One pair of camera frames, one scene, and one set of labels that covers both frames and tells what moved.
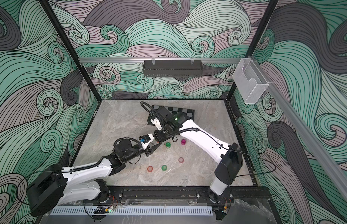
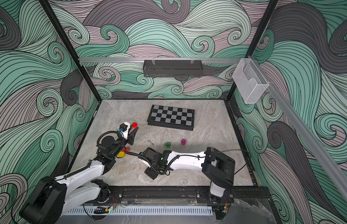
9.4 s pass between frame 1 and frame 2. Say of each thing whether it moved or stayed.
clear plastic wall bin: stayed
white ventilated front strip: stayed
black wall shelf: stayed
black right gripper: moved
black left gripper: moved
